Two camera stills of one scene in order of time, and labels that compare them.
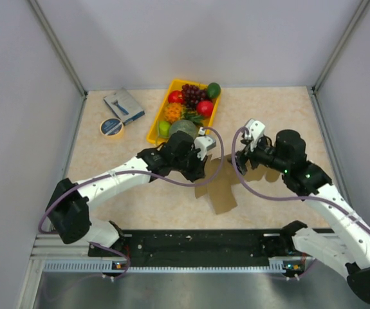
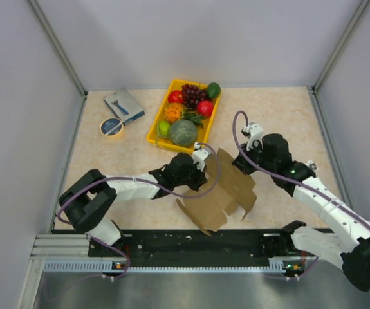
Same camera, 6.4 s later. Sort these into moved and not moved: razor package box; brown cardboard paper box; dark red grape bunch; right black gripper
Moved: brown cardboard paper box
Not moved: right black gripper; dark red grape bunch; razor package box
